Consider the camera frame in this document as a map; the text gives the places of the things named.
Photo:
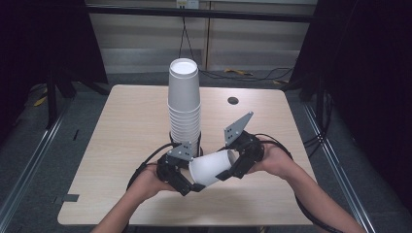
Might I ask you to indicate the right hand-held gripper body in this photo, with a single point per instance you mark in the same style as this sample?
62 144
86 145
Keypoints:
247 150

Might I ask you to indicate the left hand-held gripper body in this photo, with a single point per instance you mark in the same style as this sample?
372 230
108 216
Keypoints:
171 161

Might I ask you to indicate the single white paper cup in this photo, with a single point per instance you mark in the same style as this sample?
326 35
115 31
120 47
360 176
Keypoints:
207 168

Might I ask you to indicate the stack of white cups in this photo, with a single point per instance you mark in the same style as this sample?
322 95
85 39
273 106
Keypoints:
184 103

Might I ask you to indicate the person's left hand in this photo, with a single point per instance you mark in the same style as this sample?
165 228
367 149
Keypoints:
150 181

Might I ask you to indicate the person's right hand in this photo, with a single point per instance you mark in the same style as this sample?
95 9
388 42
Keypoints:
275 161

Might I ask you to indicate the round black table grommet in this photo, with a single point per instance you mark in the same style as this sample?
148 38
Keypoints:
233 100

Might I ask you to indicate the yellow tool on floor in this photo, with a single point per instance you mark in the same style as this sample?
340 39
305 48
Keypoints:
238 71

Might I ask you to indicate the small black tape strip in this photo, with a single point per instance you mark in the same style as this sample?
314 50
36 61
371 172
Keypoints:
75 135

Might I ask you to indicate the grey tape strip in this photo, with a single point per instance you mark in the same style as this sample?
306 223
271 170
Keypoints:
70 197

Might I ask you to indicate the black curtain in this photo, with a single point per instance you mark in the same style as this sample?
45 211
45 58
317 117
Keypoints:
42 39
366 81

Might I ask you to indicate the black horizontal bar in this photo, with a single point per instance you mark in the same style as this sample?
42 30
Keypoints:
226 14

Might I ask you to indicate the yellow tape piece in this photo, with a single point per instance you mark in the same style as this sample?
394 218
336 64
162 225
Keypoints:
40 101

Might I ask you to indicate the metal floor rail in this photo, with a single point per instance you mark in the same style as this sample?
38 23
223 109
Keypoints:
340 155
29 165

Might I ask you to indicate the white wall socket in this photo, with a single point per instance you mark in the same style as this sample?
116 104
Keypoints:
188 3

